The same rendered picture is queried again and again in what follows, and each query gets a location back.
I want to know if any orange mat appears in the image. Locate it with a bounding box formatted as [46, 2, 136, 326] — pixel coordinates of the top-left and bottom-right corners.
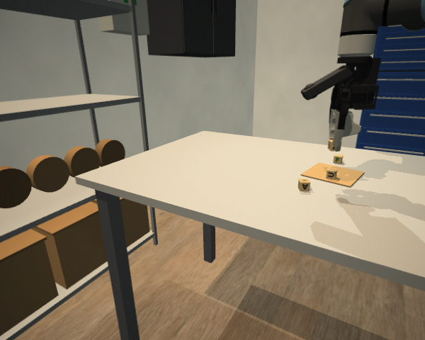
[300, 163, 364, 188]

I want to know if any tan wooden letter block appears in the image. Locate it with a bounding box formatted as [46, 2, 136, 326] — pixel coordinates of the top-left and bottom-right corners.
[298, 178, 310, 191]
[328, 140, 341, 152]
[333, 154, 343, 164]
[326, 168, 337, 179]

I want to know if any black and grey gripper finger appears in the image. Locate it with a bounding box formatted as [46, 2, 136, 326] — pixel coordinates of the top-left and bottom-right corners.
[329, 105, 338, 140]
[333, 95, 361, 152]

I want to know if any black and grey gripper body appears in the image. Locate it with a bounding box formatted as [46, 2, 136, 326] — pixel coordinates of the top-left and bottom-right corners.
[331, 57, 381, 111]

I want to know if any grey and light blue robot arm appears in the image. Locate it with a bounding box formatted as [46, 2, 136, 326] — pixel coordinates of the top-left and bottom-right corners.
[301, 0, 425, 100]

